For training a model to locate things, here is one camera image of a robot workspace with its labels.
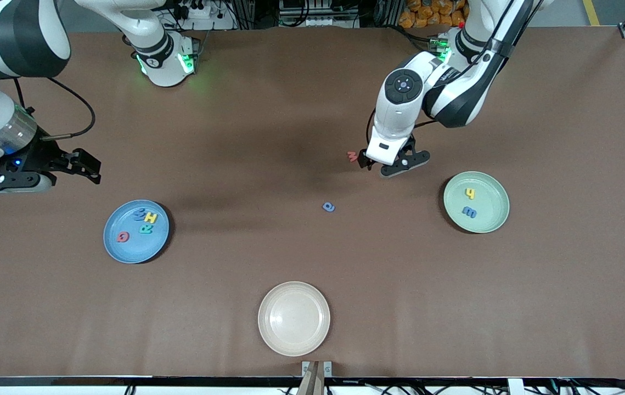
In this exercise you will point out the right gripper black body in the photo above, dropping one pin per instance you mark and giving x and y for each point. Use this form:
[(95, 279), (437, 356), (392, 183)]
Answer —
[(43, 156)]

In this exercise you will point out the blue foam uppercase W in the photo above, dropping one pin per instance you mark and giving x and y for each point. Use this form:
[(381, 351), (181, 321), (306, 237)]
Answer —
[(138, 215)]

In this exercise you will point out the yellow foam lowercase h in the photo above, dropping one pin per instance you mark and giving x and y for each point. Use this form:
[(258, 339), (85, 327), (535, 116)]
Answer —
[(471, 194)]

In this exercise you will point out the red foam letter Q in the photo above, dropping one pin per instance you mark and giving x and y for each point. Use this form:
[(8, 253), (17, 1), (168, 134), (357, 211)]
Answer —
[(119, 237)]

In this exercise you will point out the yellow foam uppercase H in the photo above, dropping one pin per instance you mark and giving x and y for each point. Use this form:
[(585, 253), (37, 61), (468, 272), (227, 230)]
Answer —
[(151, 218)]

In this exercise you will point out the blue foam lowercase m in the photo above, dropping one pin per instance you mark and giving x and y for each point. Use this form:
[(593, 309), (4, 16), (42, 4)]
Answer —
[(469, 212)]

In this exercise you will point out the green foam letter R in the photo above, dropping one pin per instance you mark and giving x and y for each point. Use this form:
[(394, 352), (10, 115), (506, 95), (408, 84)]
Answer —
[(145, 229)]

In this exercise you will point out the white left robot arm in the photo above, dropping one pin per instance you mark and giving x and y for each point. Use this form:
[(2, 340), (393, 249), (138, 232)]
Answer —
[(400, 118)]

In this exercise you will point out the blue foam lowercase a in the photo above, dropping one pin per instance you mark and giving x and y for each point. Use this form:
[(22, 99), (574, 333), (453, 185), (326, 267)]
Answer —
[(332, 208)]

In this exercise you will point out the green plate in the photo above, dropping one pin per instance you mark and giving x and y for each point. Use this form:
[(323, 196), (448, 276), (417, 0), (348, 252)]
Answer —
[(490, 203)]

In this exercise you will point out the blue plate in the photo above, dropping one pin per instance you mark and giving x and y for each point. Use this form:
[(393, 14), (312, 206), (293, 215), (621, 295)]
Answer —
[(136, 252)]

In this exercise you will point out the beige plate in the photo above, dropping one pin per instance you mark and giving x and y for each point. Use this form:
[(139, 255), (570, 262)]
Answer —
[(294, 319)]

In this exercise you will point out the orange mesh bag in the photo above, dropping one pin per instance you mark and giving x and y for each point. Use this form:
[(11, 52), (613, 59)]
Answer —
[(433, 13)]

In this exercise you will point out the brown table mat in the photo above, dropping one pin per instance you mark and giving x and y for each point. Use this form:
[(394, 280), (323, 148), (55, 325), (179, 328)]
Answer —
[(235, 137)]

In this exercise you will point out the white power strip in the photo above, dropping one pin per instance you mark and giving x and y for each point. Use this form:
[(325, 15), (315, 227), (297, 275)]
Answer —
[(197, 10), (331, 22)]

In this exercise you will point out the small metal bracket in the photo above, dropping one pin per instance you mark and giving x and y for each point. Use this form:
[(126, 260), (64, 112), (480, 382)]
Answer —
[(327, 368)]

